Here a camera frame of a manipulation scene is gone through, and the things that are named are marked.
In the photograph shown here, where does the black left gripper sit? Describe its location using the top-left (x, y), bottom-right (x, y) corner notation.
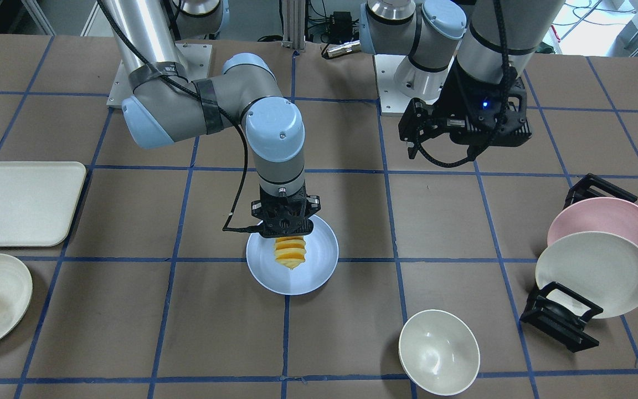
top-left (398, 65), bottom-right (533, 161)

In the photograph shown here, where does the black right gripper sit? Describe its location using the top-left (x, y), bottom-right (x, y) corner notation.
top-left (250, 188), bottom-right (321, 238)

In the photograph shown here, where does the striped bread roll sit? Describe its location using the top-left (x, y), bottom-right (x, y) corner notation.
top-left (274, 237), bottom-right (307, 270)

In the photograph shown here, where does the light blue plate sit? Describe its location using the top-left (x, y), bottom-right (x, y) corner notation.
top-left (246, 216), bottom-right (338, 295)

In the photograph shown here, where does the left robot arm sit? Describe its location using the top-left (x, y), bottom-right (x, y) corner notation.
top-left (359, 1), bottom-right (564, 168)

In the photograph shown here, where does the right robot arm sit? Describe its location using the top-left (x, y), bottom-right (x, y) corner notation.
top-left (98, 1), bottom-right (321, 238)

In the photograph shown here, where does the pink plate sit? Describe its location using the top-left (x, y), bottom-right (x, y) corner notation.
top-left (546, 197), bottom-right (638, 245)

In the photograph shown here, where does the cream plate in rack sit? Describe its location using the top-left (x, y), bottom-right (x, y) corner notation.
top-left (535, 231), bottom-right (638, 319)

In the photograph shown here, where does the black plate rack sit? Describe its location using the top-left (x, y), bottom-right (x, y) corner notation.
top-left (519, 173), bottom-right (638, 353)

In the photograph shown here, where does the cream bowl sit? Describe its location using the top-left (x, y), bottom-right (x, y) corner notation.
top-left (398, 310), bottom-right (481, 396)

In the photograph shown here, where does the white rectangular tray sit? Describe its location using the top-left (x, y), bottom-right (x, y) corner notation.
top-left (0, 161), bottom-right (87, 247)

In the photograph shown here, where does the aluminium frame post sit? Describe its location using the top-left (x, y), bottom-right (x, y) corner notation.
top-left (280, 0), bottom-right (307, 53)

